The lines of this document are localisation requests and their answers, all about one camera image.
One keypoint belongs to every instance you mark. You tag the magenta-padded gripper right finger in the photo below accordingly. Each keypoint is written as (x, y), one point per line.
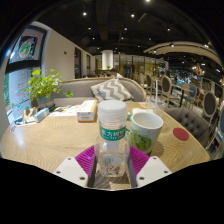
(153, 170)

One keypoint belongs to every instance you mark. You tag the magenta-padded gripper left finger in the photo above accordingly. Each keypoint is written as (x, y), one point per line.
(70, 170)

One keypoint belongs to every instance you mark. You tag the clear plastic water bottle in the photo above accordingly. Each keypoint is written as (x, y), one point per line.
(112, 133)

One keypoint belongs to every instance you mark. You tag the white mug with green print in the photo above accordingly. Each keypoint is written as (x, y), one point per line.
(146, 130)

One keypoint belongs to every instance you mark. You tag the flat round red coaster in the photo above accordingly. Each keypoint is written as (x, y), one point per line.
(180, 134)

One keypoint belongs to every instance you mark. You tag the grey tufted armchair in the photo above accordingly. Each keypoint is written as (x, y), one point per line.
(188, 121)

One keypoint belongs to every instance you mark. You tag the white printed leaflets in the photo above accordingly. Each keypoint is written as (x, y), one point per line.
(65, 111)

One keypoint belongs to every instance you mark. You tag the white and orange tissue box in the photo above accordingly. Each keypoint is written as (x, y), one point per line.
(86, 111)

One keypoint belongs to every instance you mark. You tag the white paper napkin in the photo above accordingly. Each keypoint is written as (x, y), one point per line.
(140, 110)

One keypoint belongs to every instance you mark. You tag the small blue box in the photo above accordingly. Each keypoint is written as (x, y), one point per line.
(41, 114)

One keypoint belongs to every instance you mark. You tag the yellow table card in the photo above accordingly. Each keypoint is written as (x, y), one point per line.
(143, 105)

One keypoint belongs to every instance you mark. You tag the grey curved sofa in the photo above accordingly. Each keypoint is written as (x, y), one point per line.
(76, 90)

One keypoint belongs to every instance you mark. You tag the group of dining chairs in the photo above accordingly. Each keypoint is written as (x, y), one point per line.
(208, 105)

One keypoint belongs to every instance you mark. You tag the green potted plant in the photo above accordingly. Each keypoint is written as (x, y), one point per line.
(45, 86)

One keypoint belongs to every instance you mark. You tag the grey chevron pillow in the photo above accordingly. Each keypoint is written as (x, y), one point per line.
(111, 90)

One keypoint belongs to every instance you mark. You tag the person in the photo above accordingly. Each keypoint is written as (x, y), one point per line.
(115, 73)

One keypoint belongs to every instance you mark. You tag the white round pillar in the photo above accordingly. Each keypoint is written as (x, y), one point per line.
(107, 59)

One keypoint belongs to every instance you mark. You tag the group of ceiling spotlights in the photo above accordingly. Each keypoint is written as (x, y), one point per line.
(132, 15)

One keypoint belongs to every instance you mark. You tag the black-framed wall poster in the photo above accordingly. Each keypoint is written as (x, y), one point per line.
(28, 46)

